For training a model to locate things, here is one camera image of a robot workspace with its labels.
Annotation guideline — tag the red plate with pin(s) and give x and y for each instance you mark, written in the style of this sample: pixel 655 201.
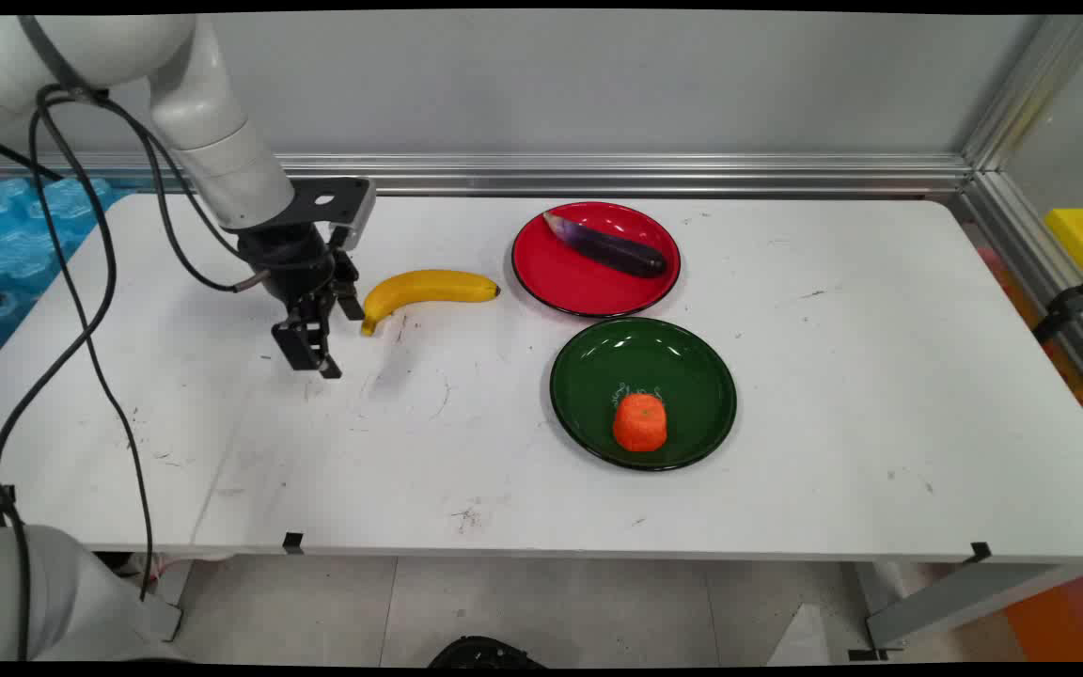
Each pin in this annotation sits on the red plate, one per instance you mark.
pixel 570 277

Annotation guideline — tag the purple eggplant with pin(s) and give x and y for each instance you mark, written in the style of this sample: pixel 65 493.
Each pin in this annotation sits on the purple eggplant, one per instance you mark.
pixel 612 248

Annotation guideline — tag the blue patterned mat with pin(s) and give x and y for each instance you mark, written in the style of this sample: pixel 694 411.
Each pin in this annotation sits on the blue patterned mat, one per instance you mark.
pixel 15 235

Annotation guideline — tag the black tape marker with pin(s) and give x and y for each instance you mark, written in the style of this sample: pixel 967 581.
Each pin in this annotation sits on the black tape marker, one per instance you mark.
pixel 292 543
pixel 980 552

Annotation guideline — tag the aluminium frame corner post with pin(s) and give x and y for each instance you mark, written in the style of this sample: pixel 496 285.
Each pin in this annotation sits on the aluminium frame corner post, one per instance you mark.
pixel 1035 89

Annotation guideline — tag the orange toy fruit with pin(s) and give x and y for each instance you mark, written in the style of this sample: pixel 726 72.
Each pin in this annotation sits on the orange toy fruit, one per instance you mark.
pixel 639 423

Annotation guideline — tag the yellow banana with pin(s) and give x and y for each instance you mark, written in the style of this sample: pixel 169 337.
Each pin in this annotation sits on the yellow banana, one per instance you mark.
pixel 424 285

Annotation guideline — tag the green plate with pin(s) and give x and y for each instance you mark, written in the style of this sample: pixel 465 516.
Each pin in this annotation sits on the green plate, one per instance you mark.
pixel 654 362

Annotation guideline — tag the horizontal aluminium frame rail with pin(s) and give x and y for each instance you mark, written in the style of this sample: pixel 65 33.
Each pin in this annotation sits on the horizontal aluminium frame rail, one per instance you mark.
pixel 598 174

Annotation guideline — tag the grey table leg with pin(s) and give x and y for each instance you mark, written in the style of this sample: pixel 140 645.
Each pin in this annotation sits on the grey table leg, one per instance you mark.
pixel 965 602

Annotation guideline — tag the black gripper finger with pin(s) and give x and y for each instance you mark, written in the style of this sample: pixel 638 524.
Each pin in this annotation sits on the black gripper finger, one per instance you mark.
pixel 350 299
pixel 308 346

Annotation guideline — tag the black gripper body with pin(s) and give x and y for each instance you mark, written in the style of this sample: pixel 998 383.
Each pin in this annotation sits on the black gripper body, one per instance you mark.
pixel 292 259

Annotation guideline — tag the black grey wrist camera mount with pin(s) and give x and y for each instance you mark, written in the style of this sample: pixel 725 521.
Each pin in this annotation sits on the black grey wrist camera mount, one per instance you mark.
pixel 339 199

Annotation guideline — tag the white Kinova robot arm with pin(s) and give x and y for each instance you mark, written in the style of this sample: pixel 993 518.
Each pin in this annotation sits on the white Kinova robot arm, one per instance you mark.
pixel 212 122

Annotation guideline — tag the aluminium side frame rail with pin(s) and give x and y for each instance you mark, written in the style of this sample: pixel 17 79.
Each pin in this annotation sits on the aluminium side frame rail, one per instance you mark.
pixel 1035 268

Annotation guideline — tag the orange box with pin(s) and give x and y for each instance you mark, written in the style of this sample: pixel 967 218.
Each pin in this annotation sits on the orange box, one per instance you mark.
pixel 1068 621

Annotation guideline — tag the black round floor object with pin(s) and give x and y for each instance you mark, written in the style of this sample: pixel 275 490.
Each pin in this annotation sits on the black round floor object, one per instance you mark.
pixel 485 653

